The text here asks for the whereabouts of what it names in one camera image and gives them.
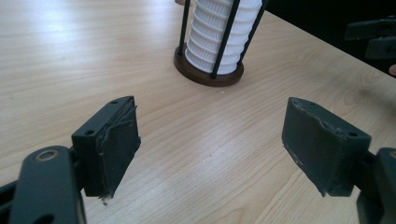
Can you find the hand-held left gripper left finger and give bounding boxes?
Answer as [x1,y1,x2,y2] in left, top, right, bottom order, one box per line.
[71,95,142,200]

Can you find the black wire cup holder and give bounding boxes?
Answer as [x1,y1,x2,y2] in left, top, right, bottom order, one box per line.
[173,0,269,88]

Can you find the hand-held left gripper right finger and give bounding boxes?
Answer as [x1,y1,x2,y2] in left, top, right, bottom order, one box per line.
[281,96,373,198]

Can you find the stack of white paper cups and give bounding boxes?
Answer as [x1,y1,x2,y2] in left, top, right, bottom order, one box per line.
[184,0,264,76]

